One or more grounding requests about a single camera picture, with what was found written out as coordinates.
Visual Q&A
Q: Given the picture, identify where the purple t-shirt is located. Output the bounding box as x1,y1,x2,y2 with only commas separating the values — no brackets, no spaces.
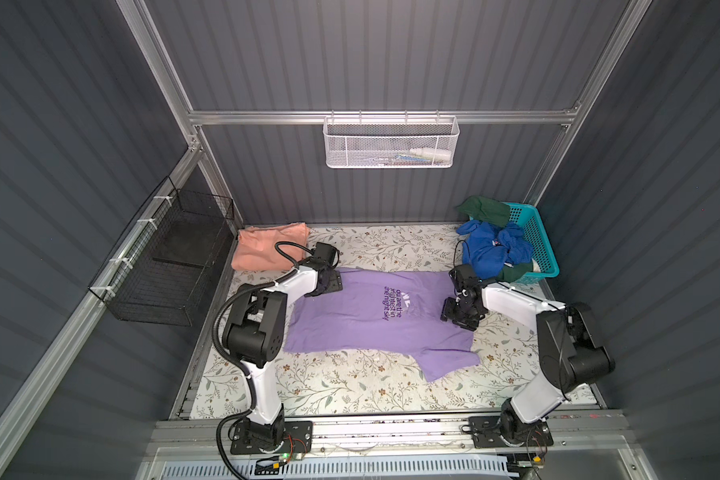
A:
284,269,480,382

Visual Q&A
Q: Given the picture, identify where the white bottle in basket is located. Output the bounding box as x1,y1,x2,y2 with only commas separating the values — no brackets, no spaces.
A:
409,147,453,163

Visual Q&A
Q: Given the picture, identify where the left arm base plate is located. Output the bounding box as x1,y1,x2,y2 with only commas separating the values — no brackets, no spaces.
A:
229,419,314,455

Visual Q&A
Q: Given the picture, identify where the blue t-shirt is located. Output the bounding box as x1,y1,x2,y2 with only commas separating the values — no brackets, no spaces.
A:
456,220,535,283

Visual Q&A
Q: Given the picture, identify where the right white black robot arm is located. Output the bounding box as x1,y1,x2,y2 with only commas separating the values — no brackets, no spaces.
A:
441,264,616,448

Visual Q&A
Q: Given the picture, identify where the white slotted cable duct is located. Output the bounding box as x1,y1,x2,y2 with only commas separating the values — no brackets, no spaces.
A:
158,453,511,480

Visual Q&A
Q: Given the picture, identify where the aluminium mounting rail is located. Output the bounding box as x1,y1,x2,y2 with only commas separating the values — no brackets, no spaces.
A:
146,409,637,457

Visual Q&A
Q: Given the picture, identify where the dark green t-shirt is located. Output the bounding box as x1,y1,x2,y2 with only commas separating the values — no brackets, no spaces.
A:
456,195,511,227

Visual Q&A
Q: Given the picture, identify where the white wire mesh basket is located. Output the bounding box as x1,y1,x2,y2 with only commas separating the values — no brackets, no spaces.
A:
322,114,460,169

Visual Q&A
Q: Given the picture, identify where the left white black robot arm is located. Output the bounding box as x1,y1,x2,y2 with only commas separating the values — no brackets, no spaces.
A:
212,241,343,451

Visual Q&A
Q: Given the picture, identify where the black wire mesh basket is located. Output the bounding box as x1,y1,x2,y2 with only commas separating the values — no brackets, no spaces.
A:
89,182,235,327

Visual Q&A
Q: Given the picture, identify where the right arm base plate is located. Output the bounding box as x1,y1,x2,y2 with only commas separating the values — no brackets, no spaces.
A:
461,414,554,450

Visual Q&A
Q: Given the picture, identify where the teal plastic basket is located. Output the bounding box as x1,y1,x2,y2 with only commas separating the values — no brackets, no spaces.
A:
507,202,560,285

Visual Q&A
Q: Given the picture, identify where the folded pink t-shirt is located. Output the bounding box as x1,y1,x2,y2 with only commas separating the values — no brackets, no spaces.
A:
231,223,310,272

